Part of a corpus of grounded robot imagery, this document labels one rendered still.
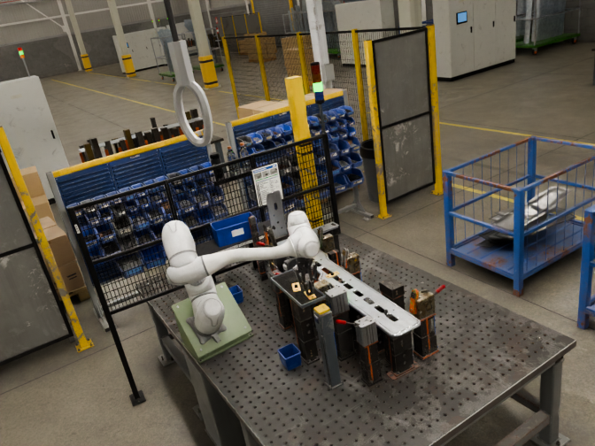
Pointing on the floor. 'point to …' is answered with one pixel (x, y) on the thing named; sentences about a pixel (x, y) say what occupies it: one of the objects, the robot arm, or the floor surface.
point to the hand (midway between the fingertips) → (308, 288)
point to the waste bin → (369, 169)
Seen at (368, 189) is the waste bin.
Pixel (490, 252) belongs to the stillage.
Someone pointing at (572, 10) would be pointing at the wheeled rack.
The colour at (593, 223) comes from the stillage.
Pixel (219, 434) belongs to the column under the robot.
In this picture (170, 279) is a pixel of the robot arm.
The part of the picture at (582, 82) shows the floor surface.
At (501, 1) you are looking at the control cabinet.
